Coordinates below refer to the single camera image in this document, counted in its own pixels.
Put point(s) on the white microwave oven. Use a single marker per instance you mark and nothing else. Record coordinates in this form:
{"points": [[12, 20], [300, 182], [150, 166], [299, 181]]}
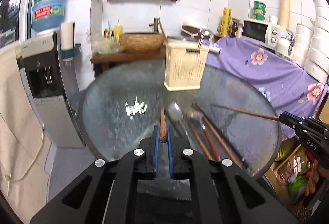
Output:
{"points": [[259, 31]]}

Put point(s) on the person's right hand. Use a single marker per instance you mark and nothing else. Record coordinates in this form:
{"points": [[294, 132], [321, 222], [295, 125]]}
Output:
{"points": [[314, 177]]}

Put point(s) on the blue water jug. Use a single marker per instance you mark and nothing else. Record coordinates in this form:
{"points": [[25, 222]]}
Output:
{"points": [[48, 5]]}

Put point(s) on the brown white rice cooker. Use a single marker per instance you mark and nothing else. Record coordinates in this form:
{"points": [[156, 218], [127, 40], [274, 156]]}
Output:
{"points": [[191, 28]]}

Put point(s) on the white lint roller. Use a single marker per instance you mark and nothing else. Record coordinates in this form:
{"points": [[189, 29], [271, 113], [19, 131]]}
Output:
{"points": [[213, 48]]}

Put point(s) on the bronze faucet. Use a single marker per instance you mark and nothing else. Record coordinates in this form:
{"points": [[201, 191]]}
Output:
{"points": [[154, 25]]}

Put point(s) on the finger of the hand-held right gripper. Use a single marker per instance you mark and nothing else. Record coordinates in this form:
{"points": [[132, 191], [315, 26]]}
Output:
{"points": [[295, 117], [293, 126]]}

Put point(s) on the clear plastic bag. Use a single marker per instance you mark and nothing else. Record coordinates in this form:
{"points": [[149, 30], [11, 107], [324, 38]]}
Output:
{"points": [[105, 44]]}

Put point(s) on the tall stack of paper cups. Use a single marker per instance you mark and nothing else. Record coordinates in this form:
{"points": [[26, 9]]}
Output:
{"points": [[284, 3]]}

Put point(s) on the window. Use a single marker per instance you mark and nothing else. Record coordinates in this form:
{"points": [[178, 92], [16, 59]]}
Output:
{"points": [[12, 8]]}

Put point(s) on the grey water dispenser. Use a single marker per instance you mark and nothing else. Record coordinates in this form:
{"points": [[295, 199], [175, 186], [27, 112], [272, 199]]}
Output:
{"points": [[43, 80]]}

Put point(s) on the yellow wrap roll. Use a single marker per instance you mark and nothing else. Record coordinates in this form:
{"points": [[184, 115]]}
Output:
{"points": [[226, 23]]}

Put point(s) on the white paper cup dispenser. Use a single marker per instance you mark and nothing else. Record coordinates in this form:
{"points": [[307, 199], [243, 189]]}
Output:
{"points": [[68, 41]]}

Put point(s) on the green plastic bag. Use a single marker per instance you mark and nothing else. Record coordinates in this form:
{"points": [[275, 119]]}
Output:
{"points": [[284, 150]]}

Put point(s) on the silver metal spoon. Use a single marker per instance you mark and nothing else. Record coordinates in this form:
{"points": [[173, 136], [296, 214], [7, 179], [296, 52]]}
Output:
{"points": [[176, 112]]}

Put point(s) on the white thermos jug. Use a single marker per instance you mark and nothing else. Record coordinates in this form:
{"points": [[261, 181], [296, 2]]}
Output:
{"points": [[282, 44]]}

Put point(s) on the wicker rimmed basin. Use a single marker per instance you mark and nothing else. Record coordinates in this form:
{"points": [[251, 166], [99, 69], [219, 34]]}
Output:
{"points": [[141, 40]]}

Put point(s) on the white jar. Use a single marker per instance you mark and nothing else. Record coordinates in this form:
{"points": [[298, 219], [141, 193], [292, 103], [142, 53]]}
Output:
{"points": [[273, 19]]}

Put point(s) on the yellow dish soap bottle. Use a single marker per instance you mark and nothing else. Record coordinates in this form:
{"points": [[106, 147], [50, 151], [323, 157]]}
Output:
{"points": [[117, 30]]}

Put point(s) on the beige cloth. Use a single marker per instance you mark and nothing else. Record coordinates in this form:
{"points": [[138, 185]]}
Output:
{"points": [[23, 136]]}

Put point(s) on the purple floral cloth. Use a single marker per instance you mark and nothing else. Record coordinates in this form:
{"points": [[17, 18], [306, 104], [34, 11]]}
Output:
{"points": [[270, 72]]}

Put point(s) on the stack of white paper rolls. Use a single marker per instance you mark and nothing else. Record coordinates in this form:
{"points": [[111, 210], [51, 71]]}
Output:
{"points": [[316, 39]]}

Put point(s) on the cream plastic utensil holder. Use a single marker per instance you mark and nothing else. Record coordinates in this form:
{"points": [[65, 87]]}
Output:
{"points": [[185, 65]]}

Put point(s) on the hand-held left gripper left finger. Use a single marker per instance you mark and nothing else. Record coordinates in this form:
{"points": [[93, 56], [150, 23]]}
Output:
{"points": [[155, 154]]}

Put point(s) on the brown glass bottle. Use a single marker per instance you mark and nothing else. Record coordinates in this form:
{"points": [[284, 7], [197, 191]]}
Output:
{"points": [[234, 29]]}

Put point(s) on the brown cardboard box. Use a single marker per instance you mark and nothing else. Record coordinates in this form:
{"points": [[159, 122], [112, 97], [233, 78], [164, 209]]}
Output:
{"points": [[324, 107]]}

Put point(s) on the wooden counter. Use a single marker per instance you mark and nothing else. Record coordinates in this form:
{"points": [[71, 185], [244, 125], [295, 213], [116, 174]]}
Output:
{"points": [[128, 57]]}

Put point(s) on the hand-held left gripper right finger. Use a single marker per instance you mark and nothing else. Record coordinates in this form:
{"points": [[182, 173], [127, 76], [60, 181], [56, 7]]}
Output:
{"points": [[170, 154]]}

